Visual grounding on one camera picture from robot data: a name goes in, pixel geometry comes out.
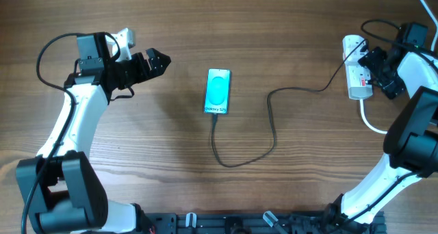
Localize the white power strip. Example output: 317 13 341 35
342 35 373 100

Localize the black USB charger cable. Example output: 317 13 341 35
210 38 370 168

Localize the white power strip cord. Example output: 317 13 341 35
359 0 438 135

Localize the Galaxy S25 smartphone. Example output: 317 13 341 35
204 68 231 114

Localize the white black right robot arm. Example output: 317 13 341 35
321 22 437 233

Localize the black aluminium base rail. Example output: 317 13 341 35
145 211 384 234

